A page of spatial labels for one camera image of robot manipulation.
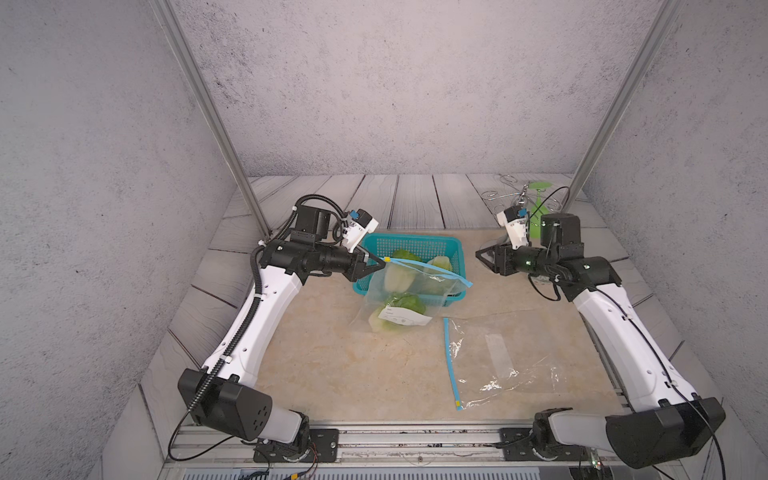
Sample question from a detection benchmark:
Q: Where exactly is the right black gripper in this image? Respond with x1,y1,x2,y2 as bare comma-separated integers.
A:
475,241,557,281

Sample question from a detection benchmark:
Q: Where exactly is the chinese cabbage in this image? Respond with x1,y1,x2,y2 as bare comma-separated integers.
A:
422,256,456,295
384,249,421,293
368,293,432,333

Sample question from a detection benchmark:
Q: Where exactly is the clear zipper bag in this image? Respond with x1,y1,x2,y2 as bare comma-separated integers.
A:
351,252,472,334
442,310,586,413

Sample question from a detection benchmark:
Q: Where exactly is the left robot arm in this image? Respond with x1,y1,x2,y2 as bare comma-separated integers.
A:
178,194,385,458

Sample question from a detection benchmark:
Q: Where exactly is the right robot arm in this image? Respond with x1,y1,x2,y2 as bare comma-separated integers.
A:
475,207,726,469

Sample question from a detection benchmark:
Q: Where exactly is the teal plastic basket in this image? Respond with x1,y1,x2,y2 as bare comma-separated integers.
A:
354,233,466,294

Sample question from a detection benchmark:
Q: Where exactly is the green plastic goblet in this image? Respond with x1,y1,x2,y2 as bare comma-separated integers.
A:
528,181,552,239

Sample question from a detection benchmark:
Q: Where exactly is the silver metal cup rack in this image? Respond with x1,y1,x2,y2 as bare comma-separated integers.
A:
468,173,567,213

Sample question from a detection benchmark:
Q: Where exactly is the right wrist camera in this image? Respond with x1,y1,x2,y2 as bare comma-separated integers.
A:
496,205,530,250

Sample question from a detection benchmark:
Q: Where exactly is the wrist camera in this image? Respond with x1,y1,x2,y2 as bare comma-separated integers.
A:
496,205,530,250
342,209,379,253

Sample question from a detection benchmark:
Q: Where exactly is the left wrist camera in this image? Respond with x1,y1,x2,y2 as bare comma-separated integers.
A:
342,209,379,253

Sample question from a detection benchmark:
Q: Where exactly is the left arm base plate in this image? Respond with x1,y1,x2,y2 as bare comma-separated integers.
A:
253,428,340,466

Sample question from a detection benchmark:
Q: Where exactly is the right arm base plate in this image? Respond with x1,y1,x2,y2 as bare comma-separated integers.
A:
491,428,590,462

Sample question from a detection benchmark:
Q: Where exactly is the right aluminium frame post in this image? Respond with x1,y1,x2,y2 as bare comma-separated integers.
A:
562,0,683,212

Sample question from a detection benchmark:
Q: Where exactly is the aluminium frame post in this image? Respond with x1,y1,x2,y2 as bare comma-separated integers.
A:
562,0,683,212
150,0,270,235

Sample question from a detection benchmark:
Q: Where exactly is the aluminium front rail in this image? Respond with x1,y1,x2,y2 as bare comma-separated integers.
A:
157,421,691,480

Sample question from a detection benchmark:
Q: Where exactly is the left aluminium frame post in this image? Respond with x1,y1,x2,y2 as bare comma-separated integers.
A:
150,0,270,235

